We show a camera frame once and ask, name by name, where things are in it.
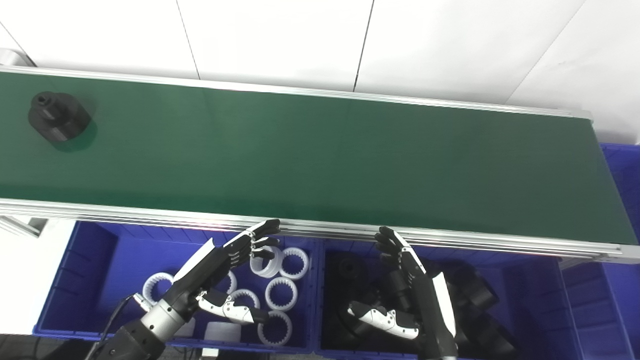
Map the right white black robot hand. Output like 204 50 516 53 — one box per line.
347 226 459 359

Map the gray conveyor end cover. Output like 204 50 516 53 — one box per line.
0 48 37 67

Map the white toothed ring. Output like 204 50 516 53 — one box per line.
142 272 177 306
257 310 294 347
265 277 299 312
279 247 310 280
220 270 239 296
205 321 244 347
249 245 285 279
230 289 261 311

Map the aluminium conveyor support bracket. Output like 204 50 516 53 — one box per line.
0 214 49 237

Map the blue plastic bin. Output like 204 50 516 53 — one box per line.
599 142 640 360

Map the green conveyor belt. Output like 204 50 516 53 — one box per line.
0 70 626 246
0 64 640 264

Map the blue bin with white rings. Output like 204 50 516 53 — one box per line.
32 220 321 356

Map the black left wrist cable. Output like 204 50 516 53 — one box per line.
97 294 153 360

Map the blue bin with black parts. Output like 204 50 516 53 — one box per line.
315 237 635 360

